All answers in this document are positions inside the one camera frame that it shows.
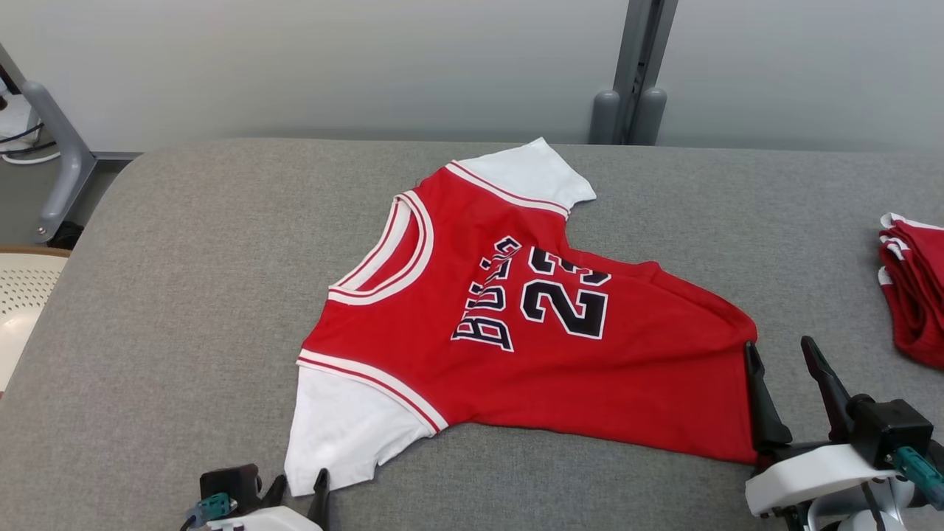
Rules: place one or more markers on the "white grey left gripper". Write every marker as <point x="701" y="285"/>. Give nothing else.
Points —
<point x="265" y="520"/>

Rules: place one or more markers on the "red shorts with white stripe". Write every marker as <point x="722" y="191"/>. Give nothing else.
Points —
<point x="918" y="295"/>

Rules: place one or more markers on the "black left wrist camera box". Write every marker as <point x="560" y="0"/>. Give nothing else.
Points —
<point x="228" y="483"/>

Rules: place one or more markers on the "grey rounded post cap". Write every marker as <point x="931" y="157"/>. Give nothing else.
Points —
<point x="605" y="118"/>
<point x="649" y="118"/>

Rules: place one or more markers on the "cream perforated stool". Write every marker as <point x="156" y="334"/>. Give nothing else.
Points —
<point x="22" y="310"/>

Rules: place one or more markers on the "grey vertical partition post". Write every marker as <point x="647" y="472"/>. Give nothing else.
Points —
<point x="645" y="51"/>

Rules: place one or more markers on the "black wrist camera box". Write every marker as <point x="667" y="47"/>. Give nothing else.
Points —
<point x="228" y="483"/>
<point x="889" y="428"/>

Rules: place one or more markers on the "red white basketball jersey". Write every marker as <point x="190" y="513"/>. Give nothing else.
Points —
<point x="590" y="383"/>

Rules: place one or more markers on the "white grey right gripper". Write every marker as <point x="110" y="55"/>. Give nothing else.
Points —
<point x="811" y="476"/>

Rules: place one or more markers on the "black caster wheel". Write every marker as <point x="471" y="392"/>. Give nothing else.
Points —
<point x="66" y="236"/>

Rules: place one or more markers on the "grey metal frame leg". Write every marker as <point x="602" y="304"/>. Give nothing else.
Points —
<point x="70" y="155"/>

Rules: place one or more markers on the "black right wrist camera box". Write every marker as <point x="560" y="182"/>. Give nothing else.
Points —
<point x="889" y="428"/>

